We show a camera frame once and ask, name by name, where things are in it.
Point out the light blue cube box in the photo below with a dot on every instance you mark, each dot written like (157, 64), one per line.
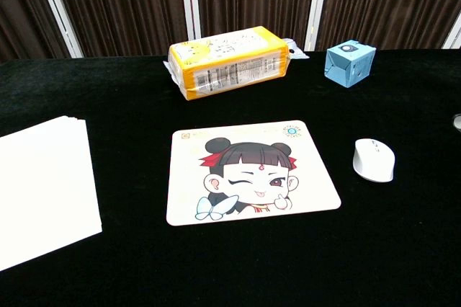
(347, 65)

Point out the cartoon girl mouse pad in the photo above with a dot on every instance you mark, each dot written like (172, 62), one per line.
(252, 177)

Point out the black velvet tablecloth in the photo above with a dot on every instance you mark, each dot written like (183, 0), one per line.
(108, 105)

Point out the white computer mouse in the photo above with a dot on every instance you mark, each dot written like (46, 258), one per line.
(372, 163)

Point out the yellow wrapped tissue pack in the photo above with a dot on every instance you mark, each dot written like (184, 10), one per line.
(223, 62)

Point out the white paper stack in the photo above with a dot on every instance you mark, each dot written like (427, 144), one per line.
(43, 184)

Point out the white screen frame post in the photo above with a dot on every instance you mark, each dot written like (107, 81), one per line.
(190, 8)
(57, 8)
(453, 38)
(317, 4)

